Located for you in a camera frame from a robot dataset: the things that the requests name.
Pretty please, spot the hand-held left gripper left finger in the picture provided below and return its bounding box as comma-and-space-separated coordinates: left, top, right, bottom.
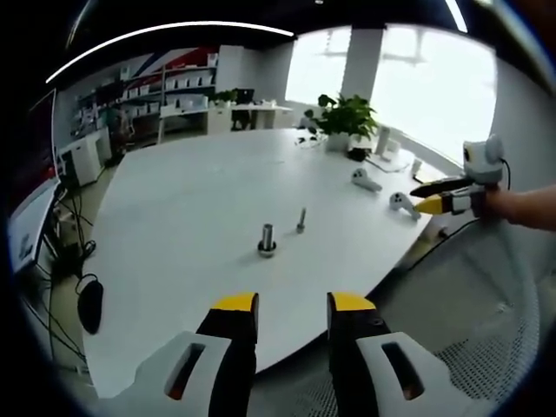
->
110, 292, 261, 417

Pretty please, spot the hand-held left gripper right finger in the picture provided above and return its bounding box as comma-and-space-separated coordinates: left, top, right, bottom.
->
326, 291, 506, 417

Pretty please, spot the thick threaded steel stud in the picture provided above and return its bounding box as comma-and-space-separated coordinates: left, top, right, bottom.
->
256, 222, 279, 258

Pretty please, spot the person's right hand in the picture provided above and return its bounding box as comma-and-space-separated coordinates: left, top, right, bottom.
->
480, 186, 523, 224

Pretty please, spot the white handheld controller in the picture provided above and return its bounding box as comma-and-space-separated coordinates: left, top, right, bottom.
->
389, 192, 421, 221
350, 168, 383, 192

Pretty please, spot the white desktop stand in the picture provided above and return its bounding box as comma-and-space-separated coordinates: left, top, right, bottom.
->
367, 126, 413, 173

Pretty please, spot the white mesh office chair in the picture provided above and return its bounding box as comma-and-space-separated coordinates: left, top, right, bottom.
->
254, 203, 546, 417

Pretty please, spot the green potted plant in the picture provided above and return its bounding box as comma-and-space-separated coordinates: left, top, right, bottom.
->
303, 93, 379, 153

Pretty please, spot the black computer mouse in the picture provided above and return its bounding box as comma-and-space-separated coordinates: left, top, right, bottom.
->
76, 280, 105, 335

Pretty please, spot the linear ceiling light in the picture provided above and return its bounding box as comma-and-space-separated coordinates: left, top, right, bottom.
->
45, 23, 295, 83
445, 0, 469, 34

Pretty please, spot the white cabinet desk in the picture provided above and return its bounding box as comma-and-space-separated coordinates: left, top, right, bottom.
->
207, 103, 295, 134

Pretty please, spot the white computer monitor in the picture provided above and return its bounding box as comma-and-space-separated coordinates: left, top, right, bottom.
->
8, 180, 62, 274

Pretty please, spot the white drawer cabinet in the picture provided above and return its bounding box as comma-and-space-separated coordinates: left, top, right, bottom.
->
58, 129, 113, 186

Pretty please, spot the white trestle desk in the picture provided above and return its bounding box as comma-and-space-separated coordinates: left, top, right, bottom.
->
158, 106, 210, 144

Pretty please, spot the shelf rack of white bins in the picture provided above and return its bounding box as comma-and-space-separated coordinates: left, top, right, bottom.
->
76, 54, 218, 131

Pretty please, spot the red screen monitor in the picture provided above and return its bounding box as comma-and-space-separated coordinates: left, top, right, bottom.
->
25, 89, 58, 182

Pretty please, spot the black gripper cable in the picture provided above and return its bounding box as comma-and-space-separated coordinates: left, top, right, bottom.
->
401, 156, 514, 273

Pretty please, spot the bundle of black cables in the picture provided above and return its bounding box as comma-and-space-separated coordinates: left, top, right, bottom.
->
25, 190, 99, 370

